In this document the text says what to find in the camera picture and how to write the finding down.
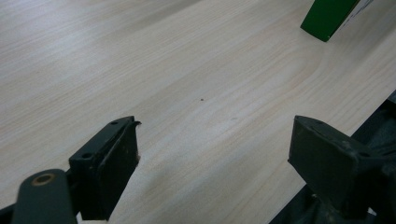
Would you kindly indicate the green box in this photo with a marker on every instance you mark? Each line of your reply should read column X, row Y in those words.
column 327, row 16

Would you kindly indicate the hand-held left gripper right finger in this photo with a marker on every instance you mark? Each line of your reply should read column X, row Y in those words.
column 330, row 161

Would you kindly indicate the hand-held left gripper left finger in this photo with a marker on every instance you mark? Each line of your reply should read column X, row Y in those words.
column 106, row 168

